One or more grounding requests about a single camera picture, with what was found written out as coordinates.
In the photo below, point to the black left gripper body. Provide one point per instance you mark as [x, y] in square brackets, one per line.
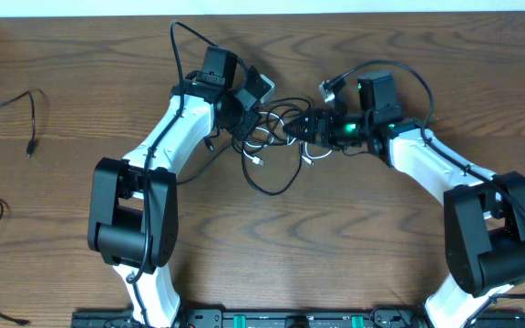
[240, 117]

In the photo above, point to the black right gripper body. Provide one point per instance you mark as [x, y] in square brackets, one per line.
[344, 130]

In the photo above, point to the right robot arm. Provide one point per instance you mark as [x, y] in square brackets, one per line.
[484, 212]

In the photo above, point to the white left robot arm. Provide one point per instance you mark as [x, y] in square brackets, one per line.
[133, 218]

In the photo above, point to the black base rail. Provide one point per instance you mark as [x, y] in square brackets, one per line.
[384, 316]

